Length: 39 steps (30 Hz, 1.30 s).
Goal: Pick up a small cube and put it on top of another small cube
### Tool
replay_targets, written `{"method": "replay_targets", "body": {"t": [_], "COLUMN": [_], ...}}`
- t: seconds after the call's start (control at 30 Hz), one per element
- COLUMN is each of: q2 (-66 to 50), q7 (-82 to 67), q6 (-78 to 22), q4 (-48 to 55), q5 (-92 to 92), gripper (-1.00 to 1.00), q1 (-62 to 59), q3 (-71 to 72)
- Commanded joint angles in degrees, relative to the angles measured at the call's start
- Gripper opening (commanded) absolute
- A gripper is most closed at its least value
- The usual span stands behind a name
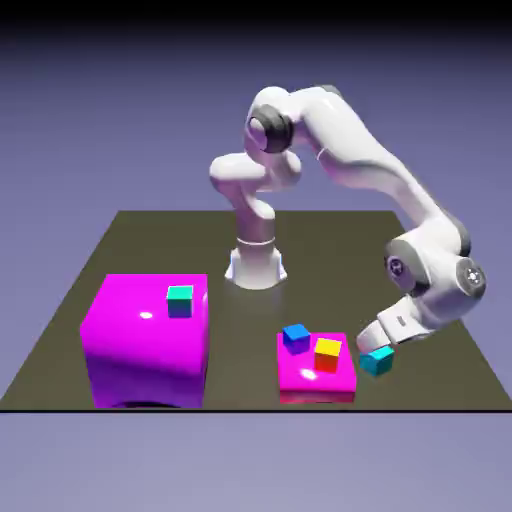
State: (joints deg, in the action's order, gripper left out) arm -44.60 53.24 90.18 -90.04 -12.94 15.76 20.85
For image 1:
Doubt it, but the small blue cube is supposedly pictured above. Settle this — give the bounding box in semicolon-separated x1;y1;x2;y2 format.
281;323;312;356

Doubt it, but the small teal cube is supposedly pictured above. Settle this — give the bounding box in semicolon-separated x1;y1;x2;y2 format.
166;284;195;320

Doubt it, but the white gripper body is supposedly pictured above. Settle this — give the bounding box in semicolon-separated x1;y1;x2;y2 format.
356;319;392;354

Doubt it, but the small yellow cube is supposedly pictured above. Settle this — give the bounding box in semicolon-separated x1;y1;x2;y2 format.
313;337;344;374

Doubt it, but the flat magenta box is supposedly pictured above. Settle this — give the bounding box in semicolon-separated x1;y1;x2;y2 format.
276;331;358;405

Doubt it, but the large magenta box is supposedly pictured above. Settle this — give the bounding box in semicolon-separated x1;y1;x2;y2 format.
79;273;210;410

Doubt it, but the small cyan cube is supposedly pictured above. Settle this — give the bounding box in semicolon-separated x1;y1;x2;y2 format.
358;345;396;378

